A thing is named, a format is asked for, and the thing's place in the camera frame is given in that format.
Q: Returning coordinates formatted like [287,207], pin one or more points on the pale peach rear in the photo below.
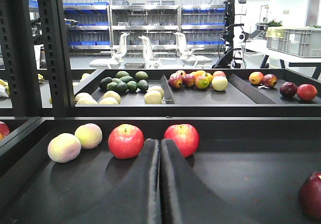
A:
[89,135]

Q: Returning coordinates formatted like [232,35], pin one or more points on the white office chair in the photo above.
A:
[116,56]

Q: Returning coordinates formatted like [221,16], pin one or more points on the red apple centre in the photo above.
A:
[126,141]

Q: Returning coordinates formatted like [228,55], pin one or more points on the grey plastic crate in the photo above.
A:
[300,42]

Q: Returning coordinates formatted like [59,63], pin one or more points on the red apple right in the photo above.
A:
[185,136]

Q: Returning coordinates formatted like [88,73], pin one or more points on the black upper fruit tray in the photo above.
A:
[240,99]

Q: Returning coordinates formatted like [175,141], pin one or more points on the red apple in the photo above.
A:
[126,141]
[185,136]

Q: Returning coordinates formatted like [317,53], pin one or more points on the pale peach front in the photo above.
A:
[64,148]

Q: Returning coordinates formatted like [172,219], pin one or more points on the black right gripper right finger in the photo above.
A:
[185,198]

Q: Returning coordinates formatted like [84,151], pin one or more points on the pale peach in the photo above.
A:
[89,135]
[64,148]

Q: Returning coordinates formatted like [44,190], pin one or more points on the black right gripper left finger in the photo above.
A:
[109,190]

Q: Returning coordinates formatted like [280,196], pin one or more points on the black shelf upright post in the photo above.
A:
[57,56]

